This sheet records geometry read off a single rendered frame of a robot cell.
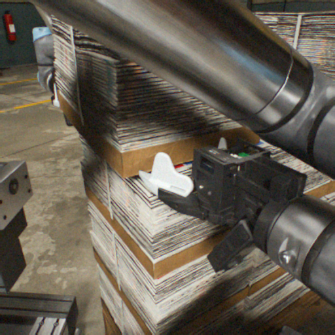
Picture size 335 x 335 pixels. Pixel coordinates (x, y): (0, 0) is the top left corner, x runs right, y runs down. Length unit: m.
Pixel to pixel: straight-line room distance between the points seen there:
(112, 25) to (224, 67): 0.08
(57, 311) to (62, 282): 0.41
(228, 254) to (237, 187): 0.08
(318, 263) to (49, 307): 0.96
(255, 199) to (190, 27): 0.19
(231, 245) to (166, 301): 0.34
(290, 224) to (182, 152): 0.26
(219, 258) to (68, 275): 1.20
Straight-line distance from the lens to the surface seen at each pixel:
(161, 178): 0.40
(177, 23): 0.21
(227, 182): 0.33
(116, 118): 0.45
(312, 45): 0.95
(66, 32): 0.65
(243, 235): 0.34
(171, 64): 0.22
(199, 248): 0.65
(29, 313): 1.14
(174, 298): 0.70
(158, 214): 0.53
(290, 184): 0.32
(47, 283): 1.54
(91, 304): 1.41
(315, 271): 0.28
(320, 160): 0.27
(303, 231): 0.29
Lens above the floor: 1.06
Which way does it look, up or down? 27 degrees down
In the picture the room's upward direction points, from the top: straight up
